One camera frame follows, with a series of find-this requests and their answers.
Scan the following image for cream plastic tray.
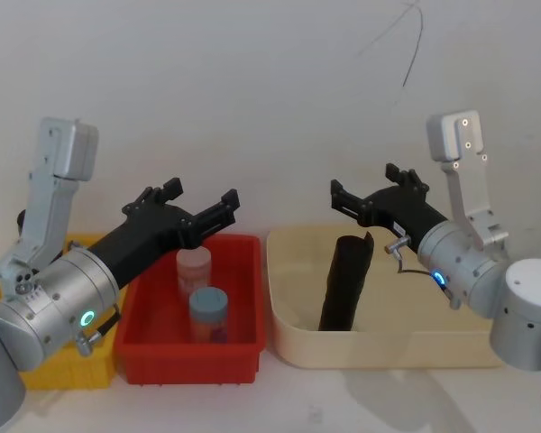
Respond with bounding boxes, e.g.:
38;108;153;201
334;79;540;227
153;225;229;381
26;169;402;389
265;224;511;373

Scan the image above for dark left gripper cable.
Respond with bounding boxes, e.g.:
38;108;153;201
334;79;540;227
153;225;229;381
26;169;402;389
75;304;121;358

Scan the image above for dark right gripper cable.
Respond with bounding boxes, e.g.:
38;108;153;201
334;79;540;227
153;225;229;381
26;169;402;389
383;235;462;311

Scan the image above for yellow plastic bin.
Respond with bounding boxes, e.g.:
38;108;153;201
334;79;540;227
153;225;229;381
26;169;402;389
0;231;119;392

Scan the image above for dark gripper cable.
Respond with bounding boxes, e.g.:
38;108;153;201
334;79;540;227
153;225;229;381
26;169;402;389
383;235;462;311
75;304;121;358

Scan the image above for clear jar with pink lid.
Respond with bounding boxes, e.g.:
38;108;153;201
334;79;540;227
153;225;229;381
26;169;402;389
176;246;214;304

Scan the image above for red plastic bin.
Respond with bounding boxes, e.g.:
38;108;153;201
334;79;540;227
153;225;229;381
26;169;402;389
112;233;269;387

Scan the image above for clear jar with grey-blue lid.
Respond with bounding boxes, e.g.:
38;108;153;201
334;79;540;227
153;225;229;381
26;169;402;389
188;287;230;345

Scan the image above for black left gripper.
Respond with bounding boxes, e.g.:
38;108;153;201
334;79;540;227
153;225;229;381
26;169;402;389
88;177;241;291

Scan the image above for black cylinder roll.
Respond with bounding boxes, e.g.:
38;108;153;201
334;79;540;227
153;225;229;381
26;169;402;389
318;230;376;333

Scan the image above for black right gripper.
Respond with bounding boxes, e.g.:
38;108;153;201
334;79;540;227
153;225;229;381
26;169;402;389
329;162;449;254

